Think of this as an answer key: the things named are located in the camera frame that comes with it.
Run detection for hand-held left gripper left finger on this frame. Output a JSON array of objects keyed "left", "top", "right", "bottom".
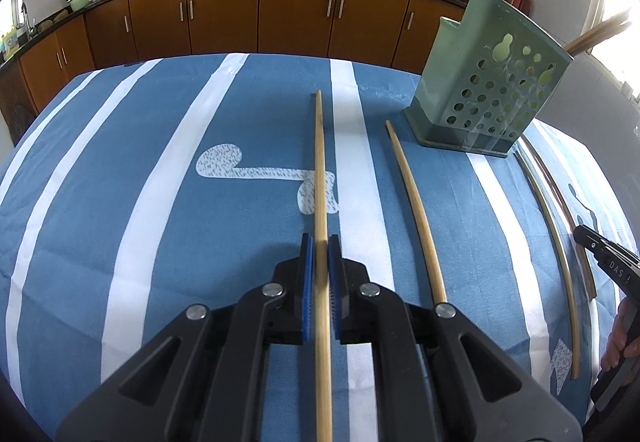
[{"left": 55, "top": 232, "right": 321, "bottom": 442}]

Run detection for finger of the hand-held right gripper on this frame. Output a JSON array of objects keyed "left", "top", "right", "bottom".
[{"left": 574, "top": 225, "right": 621, "bottom": 264}]

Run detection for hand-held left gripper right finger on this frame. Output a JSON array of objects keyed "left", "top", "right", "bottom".
[{"left": 327, "top": 233, "right": 583, "bottom": 442}]

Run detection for bundle of brown chopsticks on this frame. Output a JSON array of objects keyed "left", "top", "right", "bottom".
[{"left": 515, "top": 147, "right": 599, "bottom": 381}]

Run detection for tan wooden chopstick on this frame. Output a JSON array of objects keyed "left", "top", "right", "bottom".
[{"left": 564, "top": 11, "right": 632, "bottom": 56}]

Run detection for green perforated chopstick holder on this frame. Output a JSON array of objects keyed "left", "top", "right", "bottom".
[{"left": 404, "top": 0, "right": 575, "bottom": 159}]

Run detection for person's right hand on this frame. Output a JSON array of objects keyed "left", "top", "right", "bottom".
[{"left": 600, "top": 297, "right": 639, "bottom": 371}]

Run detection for wooden base cabinets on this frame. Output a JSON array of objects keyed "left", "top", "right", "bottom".
[{"left": 0, "top": 0, "right": 468, "bottom": 133}]

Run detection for yellow detergent bottle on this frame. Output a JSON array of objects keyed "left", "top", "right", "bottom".
[{"left": 0, "top": 25, "right": 22, "bottom": 62}]

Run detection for metal faucet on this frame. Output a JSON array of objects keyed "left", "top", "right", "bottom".
[{"left": 20, "top": 1, "right": 37, "bottom": 42}]

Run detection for window with white frame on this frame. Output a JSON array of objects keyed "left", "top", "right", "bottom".
[{"left": 590, "top": 0, "right": 640, "bottom": 99}]

